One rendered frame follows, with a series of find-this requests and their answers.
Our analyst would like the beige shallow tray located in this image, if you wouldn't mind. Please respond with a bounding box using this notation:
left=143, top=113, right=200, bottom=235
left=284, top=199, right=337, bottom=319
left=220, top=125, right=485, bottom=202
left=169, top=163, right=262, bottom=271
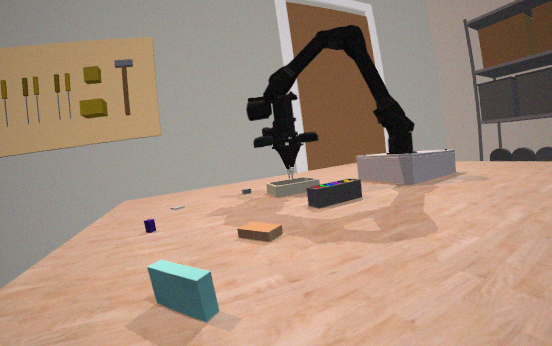
left=266, top=177, right=320, bottom=198

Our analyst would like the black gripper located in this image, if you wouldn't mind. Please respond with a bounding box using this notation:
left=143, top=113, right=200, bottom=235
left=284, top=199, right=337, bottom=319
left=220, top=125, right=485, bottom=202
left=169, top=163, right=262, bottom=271
left=253, top=114, right=318, bottom=169

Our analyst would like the orange flat block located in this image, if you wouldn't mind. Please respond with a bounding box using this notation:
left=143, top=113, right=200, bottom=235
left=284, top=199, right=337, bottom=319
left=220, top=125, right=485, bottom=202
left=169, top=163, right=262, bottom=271
left=237, top=222, right=283, bottom=243

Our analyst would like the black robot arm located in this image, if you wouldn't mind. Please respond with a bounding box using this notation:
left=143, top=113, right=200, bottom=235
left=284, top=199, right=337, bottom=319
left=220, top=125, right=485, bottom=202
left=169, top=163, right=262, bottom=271
left=247, top=25, right=417, bottom=155

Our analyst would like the teal rectangular block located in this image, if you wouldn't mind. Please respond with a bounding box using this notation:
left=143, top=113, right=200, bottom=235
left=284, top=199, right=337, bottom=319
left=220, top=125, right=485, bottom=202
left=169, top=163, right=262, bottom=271
left=147, top=260, right=219, bottom=323

